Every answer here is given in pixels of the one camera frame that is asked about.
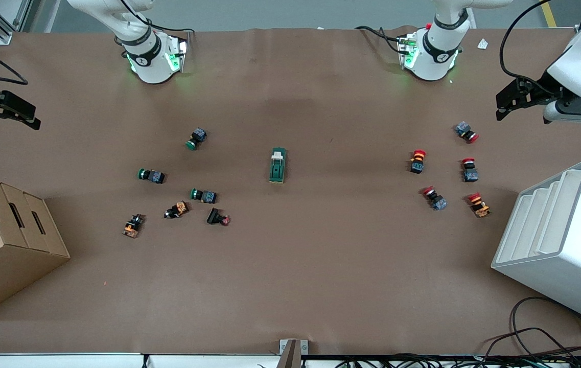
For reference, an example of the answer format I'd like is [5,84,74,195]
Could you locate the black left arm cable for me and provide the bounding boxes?
[498,0,556,95]

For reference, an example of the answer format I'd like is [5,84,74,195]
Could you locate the red mushroom button orange block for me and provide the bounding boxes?
[468,192,492,218]
[409,149,427,175]

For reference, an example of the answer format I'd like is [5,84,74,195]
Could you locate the white table edge rail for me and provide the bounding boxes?
[0,352,282,368]

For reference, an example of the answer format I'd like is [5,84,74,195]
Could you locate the brown cardboard box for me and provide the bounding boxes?
[0,170,71,321]

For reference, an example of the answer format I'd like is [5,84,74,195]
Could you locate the black cable bundle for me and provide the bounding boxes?
[316,352,581,368]

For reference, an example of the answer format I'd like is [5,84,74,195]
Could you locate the brown table covering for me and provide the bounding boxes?
[0,27,581,357]

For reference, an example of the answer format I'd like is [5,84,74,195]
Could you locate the green load switch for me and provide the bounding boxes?
[269,147,288,184]

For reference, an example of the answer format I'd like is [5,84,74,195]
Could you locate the red mushroom button grey block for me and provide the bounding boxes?
[461,157,479,183]
[422,186,448,212]
[455,121,480,144]

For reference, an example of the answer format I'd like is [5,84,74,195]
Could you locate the black looped floor cable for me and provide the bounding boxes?
[484,296,581,358]

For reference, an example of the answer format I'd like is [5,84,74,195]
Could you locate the green push button grey block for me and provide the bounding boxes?
[137,168,166,185]
[185,127,208,151]
[190,188,218,204]

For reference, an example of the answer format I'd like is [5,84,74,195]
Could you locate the white plastic sorting bin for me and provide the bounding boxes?
[491,157,581,329]

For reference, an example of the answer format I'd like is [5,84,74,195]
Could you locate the black push button orange block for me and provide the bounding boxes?
[164,201,190,220]
[122,214,146,239]

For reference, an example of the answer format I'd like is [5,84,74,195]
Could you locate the black push button red lens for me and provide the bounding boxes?
[206,207,231,226]

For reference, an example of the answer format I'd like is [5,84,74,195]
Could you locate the grey metal bracket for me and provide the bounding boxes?
[279,339,309,368]

